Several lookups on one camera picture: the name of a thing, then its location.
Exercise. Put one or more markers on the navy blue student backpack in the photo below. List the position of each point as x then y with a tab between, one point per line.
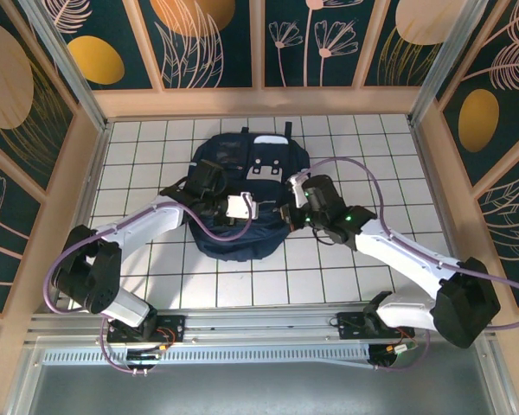
242	242

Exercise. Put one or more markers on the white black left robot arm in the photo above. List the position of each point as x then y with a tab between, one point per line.
142	220

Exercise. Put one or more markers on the black round wiring puck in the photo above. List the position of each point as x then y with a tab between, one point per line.
389	356
140	359

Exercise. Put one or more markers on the grey metal sheet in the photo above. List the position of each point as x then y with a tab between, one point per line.
259	389

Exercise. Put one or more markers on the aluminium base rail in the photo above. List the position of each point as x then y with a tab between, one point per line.
259	322

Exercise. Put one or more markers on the aluminium frame post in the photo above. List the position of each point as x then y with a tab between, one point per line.
66	65
446	65

